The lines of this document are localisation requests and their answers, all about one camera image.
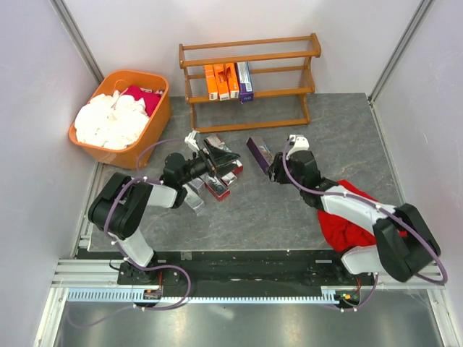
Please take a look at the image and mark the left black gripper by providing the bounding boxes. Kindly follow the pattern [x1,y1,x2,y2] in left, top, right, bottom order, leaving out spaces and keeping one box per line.
[179,140,241,185]

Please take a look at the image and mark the red silver R&O box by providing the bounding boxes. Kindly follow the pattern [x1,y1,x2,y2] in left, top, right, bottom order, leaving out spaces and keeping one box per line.
[221,172,238,187]
[201,174,230,201]
[205,133,244,175]

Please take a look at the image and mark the purple white R.O toothpaste box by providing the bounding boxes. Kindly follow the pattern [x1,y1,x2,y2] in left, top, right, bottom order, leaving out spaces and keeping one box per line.
[246,136,274,176]

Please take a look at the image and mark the orange Curaprox toothpaste box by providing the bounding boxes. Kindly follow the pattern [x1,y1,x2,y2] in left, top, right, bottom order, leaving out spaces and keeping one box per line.
[203,65,218,100]

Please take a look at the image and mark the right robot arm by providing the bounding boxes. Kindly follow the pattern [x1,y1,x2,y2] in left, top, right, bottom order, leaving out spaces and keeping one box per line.
[268,150,448,285]

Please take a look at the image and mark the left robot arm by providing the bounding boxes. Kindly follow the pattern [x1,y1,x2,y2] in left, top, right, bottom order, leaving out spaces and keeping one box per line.
[88,140,240,284]

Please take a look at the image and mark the wooden two-tier shelf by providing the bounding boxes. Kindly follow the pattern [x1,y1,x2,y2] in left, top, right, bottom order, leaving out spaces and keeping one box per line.
[178,33,322,133]

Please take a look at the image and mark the silver toothpaste box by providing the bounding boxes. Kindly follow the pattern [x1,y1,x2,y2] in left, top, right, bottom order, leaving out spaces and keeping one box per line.
[184,189,205,215]
[188,178,205,194]

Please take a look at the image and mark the red cloth on table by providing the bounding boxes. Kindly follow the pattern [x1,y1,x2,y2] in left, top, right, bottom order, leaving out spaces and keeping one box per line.
[315,179,386,252]

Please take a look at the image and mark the magenta cloth in bin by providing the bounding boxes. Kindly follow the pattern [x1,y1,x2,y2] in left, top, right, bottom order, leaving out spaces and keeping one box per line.
[123,85,164,117]

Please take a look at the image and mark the orange plastic bin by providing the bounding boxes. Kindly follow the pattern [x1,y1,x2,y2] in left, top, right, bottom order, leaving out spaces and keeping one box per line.
[68,69,171,169]

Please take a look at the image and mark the white crumpled cloths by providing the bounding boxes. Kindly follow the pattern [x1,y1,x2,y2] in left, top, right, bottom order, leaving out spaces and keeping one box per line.
[74,91,149,150]

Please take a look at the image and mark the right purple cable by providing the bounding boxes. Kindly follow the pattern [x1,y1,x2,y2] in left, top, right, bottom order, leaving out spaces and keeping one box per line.
[283,139,449,314]

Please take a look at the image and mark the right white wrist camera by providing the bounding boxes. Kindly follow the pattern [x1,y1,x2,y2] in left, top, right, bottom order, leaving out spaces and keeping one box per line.
[288,134,310,153]

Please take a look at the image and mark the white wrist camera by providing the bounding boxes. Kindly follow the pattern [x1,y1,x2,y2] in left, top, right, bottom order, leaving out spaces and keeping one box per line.
[184,130,200,153]
[288,134,310,153]

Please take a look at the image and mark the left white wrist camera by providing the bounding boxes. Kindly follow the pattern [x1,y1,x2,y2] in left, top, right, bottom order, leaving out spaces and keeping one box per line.
[184,130,200,153]

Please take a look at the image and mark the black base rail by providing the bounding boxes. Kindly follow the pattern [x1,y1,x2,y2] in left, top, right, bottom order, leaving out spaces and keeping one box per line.
[117,249,375,290]

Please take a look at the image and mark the slotted cable duct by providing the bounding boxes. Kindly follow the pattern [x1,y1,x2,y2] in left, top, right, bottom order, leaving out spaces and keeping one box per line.
[67,288,340,304]

